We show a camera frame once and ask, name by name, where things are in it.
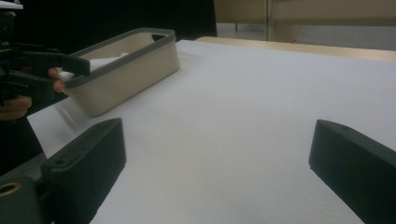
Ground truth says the white t-shirt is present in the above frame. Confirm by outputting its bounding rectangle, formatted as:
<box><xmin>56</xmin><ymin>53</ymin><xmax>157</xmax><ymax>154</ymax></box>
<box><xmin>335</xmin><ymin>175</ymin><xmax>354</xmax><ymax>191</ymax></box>
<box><xmin>58</xmin><ymin>52</ymin><xmax>131</xmax><ymax>82</ymax></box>

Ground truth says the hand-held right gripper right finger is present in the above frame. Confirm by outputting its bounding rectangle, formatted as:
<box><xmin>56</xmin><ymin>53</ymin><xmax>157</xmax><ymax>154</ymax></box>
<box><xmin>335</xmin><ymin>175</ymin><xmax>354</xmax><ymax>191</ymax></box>
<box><xmin>308</xmin><ymin>119</ymin><xmax>396</xmax><ymax>224</ymax></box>

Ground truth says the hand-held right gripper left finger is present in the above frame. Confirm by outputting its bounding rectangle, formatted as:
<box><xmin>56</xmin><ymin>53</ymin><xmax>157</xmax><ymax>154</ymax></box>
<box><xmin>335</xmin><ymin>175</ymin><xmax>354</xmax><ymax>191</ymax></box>
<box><xmin>40</xmin><ymin>118</ymin><xmax>127</xmax><ymax>224</ymax></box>

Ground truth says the wooden table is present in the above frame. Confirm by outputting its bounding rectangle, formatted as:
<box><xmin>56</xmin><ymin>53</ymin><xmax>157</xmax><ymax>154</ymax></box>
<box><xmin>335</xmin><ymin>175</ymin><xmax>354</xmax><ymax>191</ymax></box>
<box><xmin>194</xmin><ymin>35</ymin><xmax>396</xmax><ymax>63</ymax></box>

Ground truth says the beige bin with grey rim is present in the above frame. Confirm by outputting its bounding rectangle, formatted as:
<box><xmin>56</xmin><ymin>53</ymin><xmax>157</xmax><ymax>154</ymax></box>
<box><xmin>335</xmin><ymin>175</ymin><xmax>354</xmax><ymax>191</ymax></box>
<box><xmin>63</xmin><ymin>27</ymin><xmax>181</xmax><ymax>119</ymax></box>

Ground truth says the white board table cover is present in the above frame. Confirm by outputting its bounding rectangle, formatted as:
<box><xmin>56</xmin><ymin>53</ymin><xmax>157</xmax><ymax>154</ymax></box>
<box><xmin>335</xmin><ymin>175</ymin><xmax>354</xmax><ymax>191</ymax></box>
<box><xmin>27</xmin><ymin>39</ymin><xmax>396</xmax><ymax>224</ymax></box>

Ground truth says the light wooden shelf unit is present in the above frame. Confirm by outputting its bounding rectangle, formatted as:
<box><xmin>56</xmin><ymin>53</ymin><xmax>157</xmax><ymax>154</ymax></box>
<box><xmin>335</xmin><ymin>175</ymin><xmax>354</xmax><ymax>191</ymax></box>
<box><xmin>213</xmin><ymin>0</ymin><xmax>396</xmax><ymax>44</ymax></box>

